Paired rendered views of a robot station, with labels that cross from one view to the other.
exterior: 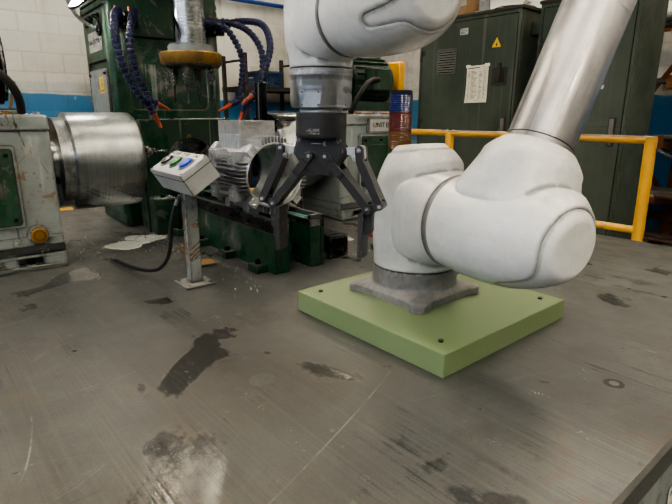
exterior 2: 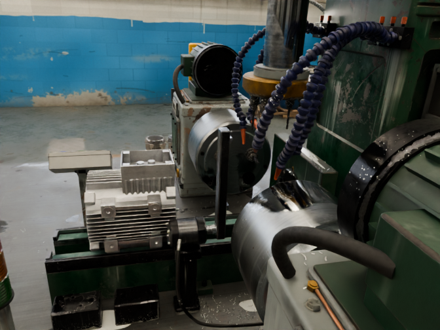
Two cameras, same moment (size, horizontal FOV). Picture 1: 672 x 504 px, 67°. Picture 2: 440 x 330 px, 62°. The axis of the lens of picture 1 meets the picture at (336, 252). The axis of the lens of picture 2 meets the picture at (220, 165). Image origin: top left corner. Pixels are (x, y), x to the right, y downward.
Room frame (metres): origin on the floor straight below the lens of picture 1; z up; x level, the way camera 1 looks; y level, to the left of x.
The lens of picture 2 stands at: (1.85, -0.43, 1.46)
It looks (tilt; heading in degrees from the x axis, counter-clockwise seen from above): 22 degrees down; 114
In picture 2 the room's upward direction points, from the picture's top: 2 degrees clockwise
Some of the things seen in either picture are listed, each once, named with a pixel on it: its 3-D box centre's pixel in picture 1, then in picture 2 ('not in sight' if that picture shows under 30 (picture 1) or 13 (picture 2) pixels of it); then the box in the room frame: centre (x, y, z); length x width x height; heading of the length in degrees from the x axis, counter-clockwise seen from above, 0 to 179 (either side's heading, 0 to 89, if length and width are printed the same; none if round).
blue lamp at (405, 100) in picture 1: (400, 103); not in sight; (1.35, -0.16, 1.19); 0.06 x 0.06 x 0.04
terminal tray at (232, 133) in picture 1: (246, 134); (147, 171); (1.37, 0.23, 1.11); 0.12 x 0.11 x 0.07; 38
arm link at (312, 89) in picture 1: (321, 91); not in sight; (0.78, 0.02, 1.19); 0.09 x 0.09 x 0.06
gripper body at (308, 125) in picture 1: (321, 143); not in sight; (0.78, 0.02, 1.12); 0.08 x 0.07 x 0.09; 70
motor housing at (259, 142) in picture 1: (255, 172); (132, 206); (1.34, 0.21, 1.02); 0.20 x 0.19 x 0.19; 38
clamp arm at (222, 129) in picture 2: (262, 127); (220, 186); (1.57, 0.22, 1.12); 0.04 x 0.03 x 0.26; 38
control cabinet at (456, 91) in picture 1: (475, 133); not in sight; (4.75, -1.26, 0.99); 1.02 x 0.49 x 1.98; 40
